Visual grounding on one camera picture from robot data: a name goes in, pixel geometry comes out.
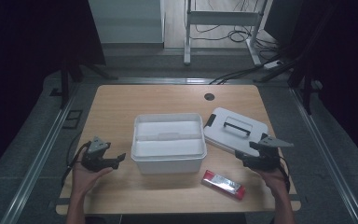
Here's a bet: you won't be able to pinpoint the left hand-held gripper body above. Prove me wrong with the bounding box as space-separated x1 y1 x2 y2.
80 135 119 173

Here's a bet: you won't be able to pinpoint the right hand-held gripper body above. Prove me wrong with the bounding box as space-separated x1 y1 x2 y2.
241 133 295 173

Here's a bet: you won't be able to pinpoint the red and silver packet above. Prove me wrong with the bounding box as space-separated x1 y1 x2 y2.
200 169 247 201

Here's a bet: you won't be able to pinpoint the white plastic storage box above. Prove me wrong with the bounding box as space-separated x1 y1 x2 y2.
131 112 208 175

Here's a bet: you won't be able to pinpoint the white plastic tray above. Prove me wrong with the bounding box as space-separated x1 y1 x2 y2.
134 119 203 158

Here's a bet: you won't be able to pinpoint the person's right hand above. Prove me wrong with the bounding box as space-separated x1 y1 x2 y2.
253 166 289 196

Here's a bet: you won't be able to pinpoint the person's left hand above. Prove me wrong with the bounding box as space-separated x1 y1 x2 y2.
71 154 115 196

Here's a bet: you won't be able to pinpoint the black tripod stand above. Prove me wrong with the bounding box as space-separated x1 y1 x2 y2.
49 57 119 110

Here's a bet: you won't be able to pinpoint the black stand with long legs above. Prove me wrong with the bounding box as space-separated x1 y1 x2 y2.
255 46 327 116

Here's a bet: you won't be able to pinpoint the white power strip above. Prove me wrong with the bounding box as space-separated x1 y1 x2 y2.
262 59 283 70

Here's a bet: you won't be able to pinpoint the dark curtain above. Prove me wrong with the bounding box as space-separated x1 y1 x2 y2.
0 0 107 185
292 0 358 172

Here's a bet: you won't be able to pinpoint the dark monitor panel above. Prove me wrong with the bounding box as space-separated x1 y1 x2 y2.
263 0 304 48

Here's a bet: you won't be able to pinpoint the white cabinet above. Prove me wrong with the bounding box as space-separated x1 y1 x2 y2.
88 0 166 49

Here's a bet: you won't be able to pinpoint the white lid with black handle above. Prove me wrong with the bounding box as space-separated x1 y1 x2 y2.
202 106 269 158

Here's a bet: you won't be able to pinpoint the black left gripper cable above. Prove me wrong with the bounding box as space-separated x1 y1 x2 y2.
61 141 91 188

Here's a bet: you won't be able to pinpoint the black floor socket frame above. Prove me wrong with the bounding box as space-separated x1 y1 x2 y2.
62 109 84 131

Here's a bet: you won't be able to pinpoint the metal floor rail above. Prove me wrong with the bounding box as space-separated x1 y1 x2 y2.
0 92 79 224
288 88 358 224

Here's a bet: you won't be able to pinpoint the black floor cables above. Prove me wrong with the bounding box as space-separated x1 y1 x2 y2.
189 0 282 86

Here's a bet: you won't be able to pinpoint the white metal stand frame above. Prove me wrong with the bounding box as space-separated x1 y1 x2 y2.
183 0 269 66

